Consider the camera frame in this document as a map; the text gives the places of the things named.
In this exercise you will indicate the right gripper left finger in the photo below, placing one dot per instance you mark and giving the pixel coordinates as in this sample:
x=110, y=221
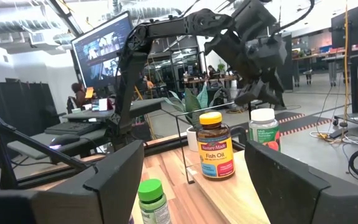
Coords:
x=113, y=186

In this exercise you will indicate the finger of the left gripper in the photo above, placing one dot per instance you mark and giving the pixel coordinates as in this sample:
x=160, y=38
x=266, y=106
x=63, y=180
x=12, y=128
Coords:
x=249, y=91
x=273, y=87

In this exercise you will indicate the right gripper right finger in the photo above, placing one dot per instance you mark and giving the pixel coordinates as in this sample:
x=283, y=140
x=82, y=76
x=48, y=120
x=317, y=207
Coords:
x=284, y=186

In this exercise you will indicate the green cap pill bottle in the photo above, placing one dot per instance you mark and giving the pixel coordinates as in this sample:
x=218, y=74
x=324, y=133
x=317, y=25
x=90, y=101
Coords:
x=151, y=193

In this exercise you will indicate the multivitamin gummies bottle white cap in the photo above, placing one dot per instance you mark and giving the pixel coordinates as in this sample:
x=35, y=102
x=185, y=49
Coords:
x=263, y=130

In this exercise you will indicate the fish oil bottle yellow cap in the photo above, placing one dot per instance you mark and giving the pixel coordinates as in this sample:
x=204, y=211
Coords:
x=215, y=149

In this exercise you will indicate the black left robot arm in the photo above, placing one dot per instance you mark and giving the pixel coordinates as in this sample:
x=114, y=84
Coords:
x=129, y=77

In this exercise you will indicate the black room divider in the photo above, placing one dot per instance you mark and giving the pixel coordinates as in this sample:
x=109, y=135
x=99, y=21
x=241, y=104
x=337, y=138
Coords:
x=20, y=102
x=287, y=62

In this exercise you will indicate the black floor mat orange stripes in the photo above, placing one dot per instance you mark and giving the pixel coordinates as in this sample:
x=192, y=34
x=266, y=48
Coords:
x=303, y=123

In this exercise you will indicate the background work table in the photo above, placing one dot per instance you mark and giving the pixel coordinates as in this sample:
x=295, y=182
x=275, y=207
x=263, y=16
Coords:
x=197, y=79

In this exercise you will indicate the potted snake plant white pot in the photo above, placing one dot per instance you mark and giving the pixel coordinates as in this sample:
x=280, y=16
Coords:
x=193, y=102

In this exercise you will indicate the black computer mouse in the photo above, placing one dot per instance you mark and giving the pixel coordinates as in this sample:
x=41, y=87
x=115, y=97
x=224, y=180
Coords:
x=64, y=139

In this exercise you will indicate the black keyboard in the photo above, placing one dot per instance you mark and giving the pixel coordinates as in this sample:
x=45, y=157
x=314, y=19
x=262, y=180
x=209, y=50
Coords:
x=73, y=127

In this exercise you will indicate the dark gray desk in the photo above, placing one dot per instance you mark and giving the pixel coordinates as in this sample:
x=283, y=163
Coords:
x=145, y=107

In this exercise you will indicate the person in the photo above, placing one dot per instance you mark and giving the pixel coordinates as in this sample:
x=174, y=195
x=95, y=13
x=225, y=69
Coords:
x=79, y=93

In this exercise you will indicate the large computer monitor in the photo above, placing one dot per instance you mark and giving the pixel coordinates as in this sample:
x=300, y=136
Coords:
x=98, y=46

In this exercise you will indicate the silver ventilation duct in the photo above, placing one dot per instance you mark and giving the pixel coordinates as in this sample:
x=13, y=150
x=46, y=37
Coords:
x=11, y=25

